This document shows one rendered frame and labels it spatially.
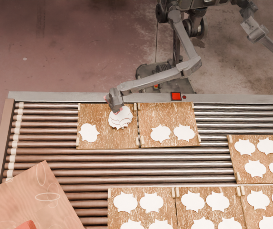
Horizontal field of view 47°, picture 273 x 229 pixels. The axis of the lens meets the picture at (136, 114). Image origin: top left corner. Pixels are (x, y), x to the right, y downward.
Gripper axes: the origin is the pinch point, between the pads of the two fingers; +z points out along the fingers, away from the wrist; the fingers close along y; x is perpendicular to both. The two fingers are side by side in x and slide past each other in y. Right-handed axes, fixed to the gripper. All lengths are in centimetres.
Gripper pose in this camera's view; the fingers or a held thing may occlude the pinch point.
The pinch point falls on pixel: (112, 108)
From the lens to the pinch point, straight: 206.4
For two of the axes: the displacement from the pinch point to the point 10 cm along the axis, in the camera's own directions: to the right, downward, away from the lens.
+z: -1.0, 5.0, 8.6
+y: 5.0, 7.7, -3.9
